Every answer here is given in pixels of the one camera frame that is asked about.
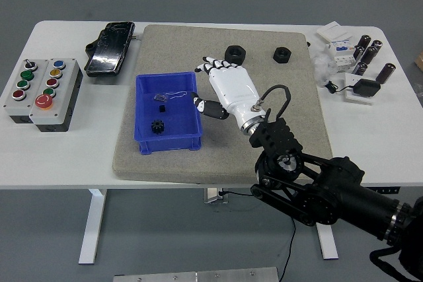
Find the brown cardboard box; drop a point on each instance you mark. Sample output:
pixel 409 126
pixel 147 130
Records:
pixel 419 60

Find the grey-brown foam mat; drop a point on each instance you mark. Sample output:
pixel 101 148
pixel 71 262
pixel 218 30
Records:
pixel 185 166

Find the silver table control box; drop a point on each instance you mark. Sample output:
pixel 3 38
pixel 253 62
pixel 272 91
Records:
pixel 214 195

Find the white square panel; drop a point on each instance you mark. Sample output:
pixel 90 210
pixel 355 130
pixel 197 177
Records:
pixel 350 79

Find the crumpled clear plastic bag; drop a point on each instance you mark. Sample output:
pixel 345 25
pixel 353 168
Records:
pixel 323 65

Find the white table leg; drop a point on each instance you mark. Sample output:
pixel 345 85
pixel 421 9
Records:
pixel 328 242
pixel 92 226

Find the large black hex nut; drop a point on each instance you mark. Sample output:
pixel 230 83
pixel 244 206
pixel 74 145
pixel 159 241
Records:
pixel 235 52

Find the black device in plastic wrap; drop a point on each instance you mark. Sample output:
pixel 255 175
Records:
pixel 107 51

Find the grey metal plate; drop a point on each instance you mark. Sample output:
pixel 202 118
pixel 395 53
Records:
pixel 195 276

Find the grey button box with selector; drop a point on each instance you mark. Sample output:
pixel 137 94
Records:
pixel 13 107

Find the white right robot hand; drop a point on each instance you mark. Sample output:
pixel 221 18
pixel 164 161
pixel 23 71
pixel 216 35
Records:
pixel 233 88

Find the small black hex nut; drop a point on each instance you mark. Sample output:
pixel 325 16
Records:
pixel 282 55

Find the white flat switch panel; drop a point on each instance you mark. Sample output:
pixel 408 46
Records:
pixel 333 32

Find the blue plastic box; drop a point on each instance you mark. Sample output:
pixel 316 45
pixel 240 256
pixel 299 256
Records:
pixel 178 120

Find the small black gear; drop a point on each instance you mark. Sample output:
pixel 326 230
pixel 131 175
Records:
pixel 158 128

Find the white circuit breaker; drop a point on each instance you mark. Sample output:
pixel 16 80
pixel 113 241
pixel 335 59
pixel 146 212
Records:
pixel 342 54

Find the grey button box with emergency stop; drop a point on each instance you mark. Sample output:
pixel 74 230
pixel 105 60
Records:
pixel 64 97

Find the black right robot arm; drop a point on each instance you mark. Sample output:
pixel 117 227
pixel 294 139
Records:
pixel 330 189

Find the small black cube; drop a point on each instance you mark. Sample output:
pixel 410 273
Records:
pixel 162 108

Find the small clear plastic piece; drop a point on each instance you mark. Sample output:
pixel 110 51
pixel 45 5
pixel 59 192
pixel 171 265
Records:
pixel 160 97

